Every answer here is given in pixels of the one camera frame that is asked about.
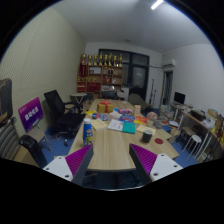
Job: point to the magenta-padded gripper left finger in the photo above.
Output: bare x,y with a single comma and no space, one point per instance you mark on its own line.
77,159

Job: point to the white air conditioner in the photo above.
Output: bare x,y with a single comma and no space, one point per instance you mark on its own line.
169,62

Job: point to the purple sign board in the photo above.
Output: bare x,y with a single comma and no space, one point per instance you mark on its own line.
30,114

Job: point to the pink flower pot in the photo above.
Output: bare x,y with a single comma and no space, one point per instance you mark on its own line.
151,116

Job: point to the black mesh chair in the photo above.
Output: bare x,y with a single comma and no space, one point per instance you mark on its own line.
32,149

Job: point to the pale yellow paper sheet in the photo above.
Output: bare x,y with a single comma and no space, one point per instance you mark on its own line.
98,124

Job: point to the blue white-capped drink bottle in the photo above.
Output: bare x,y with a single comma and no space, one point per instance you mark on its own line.
87,133

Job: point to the long wooden side desk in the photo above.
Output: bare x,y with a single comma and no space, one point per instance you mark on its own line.
195,120

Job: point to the black computer monitor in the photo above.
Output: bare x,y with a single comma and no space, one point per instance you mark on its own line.
179,98

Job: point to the white booklet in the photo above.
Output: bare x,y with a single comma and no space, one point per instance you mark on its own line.
115,125

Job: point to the teal book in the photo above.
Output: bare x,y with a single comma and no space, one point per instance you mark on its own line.
129,127

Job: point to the grey-brown armchair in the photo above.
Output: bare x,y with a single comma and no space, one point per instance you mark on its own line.
136,100

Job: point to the black framed glass door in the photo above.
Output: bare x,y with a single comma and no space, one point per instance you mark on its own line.
138,76

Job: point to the grey striped chair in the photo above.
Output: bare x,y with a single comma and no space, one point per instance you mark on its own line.
8,140

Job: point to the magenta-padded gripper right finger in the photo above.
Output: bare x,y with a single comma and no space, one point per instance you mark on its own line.
145,158

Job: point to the pink packet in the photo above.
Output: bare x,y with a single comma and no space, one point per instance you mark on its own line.
125,110

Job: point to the small round side table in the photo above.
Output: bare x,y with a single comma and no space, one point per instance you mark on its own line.
78,95

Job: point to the blue colourful book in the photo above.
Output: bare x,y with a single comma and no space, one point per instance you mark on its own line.
126,118

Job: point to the wooden shelf unit with trophies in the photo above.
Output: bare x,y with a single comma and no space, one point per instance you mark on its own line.
96,78

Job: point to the black mug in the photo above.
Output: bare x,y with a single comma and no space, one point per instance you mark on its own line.
147,136

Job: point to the black office chair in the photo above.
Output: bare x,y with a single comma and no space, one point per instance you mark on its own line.
65,120

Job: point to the white round stool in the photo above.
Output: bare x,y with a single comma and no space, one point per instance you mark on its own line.
194,138

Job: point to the pale yellow notebook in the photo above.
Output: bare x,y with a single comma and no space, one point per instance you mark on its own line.
145,128

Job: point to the flat round red coaster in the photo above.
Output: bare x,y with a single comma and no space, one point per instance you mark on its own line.
159,141

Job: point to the ceiling tube light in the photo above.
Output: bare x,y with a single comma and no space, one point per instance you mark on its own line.
156,4

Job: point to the orange book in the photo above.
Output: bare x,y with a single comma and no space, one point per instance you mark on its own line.
140,120

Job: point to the yellow gift box red ribbon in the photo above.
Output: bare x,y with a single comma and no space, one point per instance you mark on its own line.
105,107

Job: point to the small tan carton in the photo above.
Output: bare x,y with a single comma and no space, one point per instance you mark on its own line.
137,110

